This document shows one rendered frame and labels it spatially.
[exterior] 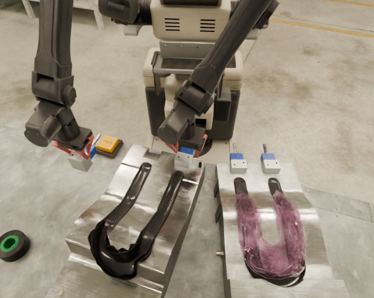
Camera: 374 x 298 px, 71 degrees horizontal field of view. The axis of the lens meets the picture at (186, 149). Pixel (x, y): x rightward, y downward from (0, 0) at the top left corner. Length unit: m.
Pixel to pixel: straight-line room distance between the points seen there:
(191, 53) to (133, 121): 1.40
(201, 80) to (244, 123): 1.75
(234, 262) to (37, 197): 0.66
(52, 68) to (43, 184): 0.50
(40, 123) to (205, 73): 0.38
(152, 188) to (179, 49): 0.53
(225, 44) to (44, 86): 0.40
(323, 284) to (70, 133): 0.71
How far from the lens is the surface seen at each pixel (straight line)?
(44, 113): 0.69
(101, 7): 0.95
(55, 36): 0.64
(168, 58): 1.06
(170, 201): 0.79
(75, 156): 0.85
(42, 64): 0.66
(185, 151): 0.86
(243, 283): 0.68
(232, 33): 0.58
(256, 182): 0.88
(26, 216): 0.99
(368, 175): 2.33
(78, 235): 0.73
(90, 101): 2.68
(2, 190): 1.09
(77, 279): 0.77
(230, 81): 1.45
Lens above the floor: 1.56
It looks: 48 degrees down
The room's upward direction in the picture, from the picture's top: straight up
